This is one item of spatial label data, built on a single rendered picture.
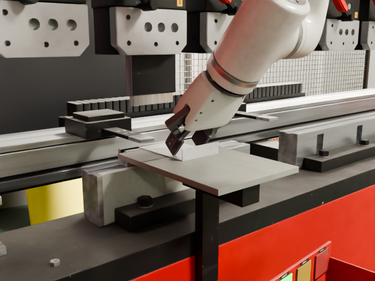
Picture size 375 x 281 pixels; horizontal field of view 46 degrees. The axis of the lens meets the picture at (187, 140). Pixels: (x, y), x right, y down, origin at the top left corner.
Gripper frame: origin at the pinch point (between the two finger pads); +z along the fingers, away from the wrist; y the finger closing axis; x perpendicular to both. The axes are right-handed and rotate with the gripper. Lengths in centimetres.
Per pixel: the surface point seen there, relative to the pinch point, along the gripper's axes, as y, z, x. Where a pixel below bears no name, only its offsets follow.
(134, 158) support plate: 9.1, 4.0, -1.0
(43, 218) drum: -50, 204, -95
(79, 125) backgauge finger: 5.6, 21.1, -23.1
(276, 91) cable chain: -82, 31, -35
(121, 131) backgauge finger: -0.2, 16.2, -15.9
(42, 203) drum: -50, 196, -101
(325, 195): -37.0, 9.8, 15.2
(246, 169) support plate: -0.4, -7.3, 12.2
